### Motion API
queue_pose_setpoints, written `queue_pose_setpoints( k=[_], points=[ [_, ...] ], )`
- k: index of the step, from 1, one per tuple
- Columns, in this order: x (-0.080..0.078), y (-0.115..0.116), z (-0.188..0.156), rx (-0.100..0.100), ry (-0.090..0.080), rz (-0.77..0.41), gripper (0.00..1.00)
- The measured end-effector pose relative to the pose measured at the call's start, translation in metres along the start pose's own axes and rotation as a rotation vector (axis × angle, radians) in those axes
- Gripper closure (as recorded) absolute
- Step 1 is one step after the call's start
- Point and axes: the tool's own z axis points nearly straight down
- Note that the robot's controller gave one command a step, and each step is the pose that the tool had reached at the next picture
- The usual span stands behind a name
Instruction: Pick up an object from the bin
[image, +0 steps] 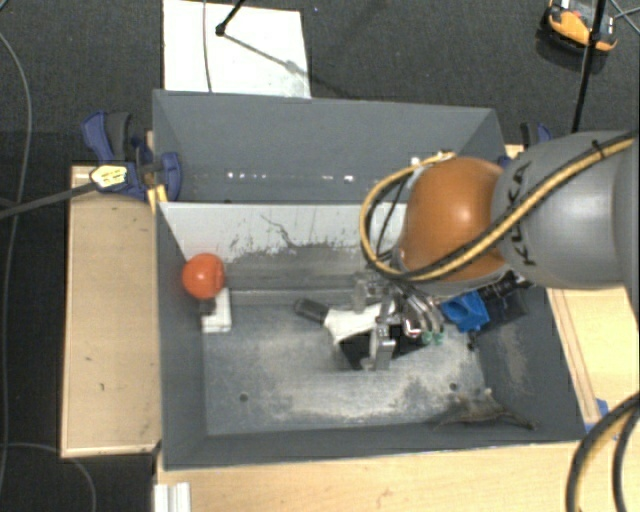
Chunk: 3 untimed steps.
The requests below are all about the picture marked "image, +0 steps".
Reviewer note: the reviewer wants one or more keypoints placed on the orange-red ball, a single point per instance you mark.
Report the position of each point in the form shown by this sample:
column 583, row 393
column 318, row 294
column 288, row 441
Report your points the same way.
column 202, row 276

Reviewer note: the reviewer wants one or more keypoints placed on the grey metal bin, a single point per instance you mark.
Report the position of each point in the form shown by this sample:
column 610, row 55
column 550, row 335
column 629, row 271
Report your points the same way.
column 310, row 400

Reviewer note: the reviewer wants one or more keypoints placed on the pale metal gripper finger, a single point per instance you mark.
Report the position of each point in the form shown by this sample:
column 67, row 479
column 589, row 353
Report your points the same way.
column 383, row 350
column 361, row 295

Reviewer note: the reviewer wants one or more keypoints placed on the white flat block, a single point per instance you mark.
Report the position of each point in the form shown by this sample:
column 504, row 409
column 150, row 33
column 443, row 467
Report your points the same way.
column 219, row 316

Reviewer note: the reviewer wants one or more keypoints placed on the black box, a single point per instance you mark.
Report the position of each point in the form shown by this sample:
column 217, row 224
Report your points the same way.
column 356, row 352

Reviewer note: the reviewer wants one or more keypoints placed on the blue plastic toy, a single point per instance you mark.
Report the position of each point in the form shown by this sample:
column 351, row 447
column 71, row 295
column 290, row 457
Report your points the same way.
column 466, row 311

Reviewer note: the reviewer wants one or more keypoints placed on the pale wood board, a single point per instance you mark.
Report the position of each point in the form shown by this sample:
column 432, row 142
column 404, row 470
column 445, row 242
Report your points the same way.
column 110, row 325

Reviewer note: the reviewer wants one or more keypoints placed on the dark grey cylinder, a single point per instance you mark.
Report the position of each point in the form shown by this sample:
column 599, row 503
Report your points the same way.
column 310, row 310

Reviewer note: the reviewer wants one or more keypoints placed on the white cloth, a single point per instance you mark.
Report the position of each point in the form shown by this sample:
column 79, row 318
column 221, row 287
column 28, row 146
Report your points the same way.
column 350, row 322

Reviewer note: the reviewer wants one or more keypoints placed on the black cylinder on white bracket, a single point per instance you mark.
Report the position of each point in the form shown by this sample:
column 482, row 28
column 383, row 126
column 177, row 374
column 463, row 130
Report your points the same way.
column 502, row 289

